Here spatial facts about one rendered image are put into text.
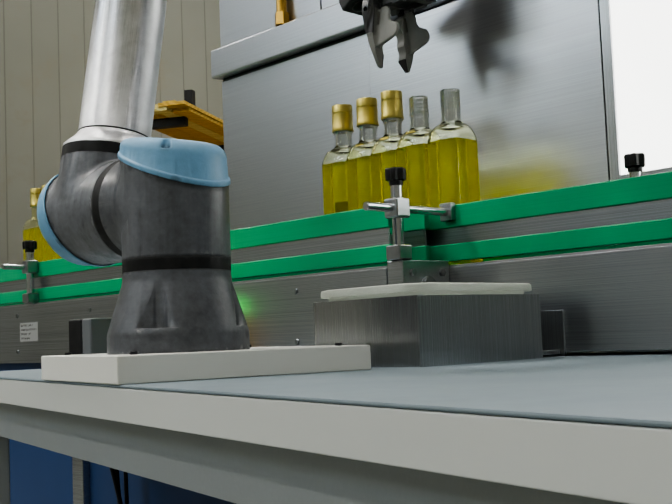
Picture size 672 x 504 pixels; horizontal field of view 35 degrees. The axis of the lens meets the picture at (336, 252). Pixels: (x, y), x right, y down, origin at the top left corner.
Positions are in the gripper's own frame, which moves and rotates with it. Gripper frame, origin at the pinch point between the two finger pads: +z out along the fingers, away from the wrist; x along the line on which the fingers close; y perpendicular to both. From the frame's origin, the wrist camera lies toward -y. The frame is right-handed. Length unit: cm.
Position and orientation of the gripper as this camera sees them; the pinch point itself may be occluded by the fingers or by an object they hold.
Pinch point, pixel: (390, 63)
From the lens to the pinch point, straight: 167.3
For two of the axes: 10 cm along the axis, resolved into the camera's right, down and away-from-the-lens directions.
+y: 6.7, -0.8, -7.4
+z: 0.4, 10.0, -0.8
